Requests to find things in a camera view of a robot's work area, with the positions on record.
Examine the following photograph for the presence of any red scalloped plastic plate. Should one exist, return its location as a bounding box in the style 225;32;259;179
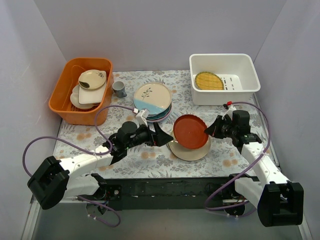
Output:
173;114;209;150

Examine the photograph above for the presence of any cream plate with leaf sprig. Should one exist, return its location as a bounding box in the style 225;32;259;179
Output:
167;131;211;162

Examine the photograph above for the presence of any woven bamboo tray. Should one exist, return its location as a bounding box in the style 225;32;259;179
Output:
194;71;225;91

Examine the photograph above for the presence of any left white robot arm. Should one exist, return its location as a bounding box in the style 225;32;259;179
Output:
27;121;174;210

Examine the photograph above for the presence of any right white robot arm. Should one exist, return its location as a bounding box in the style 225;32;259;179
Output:
204;106;304;227

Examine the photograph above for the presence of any stack of coloured plates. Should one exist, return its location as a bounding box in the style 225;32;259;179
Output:
133;101;172;123

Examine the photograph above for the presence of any white plastic bin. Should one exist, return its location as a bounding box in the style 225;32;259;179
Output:
189;53;261;106

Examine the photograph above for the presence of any orange plastic bin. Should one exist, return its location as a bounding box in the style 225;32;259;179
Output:
48;57;114;126

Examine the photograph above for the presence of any cream and blue leaf plate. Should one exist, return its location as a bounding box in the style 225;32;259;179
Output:
133;82;172;115

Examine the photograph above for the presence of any floral patterned table mat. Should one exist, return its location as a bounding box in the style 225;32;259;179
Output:
47;69;282;180

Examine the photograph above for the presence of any grey ceramic cup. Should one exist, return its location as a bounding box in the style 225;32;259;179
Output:
112;81;127;98

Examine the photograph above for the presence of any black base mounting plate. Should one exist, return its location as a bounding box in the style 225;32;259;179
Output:
77;176;251;211

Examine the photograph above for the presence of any white rectangular plate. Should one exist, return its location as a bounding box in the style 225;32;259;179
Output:
78;80;107;104

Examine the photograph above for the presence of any cream plate with dark patch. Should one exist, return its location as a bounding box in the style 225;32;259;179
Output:
78;69;107;90

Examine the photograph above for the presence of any white flower-shaped plate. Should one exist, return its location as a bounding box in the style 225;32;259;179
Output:
70;84;94;110

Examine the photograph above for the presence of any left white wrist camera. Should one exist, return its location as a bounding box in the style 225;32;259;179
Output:
133;108;149;126

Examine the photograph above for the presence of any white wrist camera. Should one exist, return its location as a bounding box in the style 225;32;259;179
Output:
133;108;149;126
222;101;237;120

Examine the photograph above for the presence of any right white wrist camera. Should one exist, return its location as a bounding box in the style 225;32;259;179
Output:
222;101;237;120

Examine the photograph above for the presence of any aluminium frame rail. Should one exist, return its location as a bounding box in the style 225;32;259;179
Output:
20;181;313;240

